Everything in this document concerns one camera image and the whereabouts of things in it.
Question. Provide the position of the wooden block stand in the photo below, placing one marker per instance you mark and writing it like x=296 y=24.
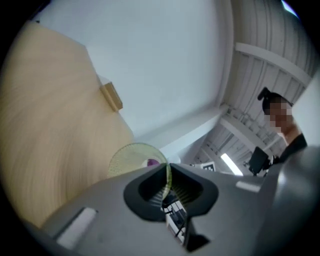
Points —
x=112 y=96

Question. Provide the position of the black head camera mount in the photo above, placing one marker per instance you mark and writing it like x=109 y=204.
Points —
x=263 y=93

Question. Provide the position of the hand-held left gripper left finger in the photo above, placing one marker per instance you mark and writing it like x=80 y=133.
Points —
x=105 y=212

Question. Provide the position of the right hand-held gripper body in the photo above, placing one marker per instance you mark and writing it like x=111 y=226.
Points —
x=208 y=167

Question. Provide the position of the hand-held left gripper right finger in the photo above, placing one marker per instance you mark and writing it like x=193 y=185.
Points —
x=232 y=197

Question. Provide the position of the person's head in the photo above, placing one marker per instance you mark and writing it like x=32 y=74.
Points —
x=277 y=115

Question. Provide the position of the person's black clothing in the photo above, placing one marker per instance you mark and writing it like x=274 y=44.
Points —
x=295 y=147

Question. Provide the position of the black fabric office chair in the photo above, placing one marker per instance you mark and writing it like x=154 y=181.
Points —
x=258 y=160

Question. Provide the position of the ceiling light tube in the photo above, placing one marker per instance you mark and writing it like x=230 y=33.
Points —
x=231 y=163

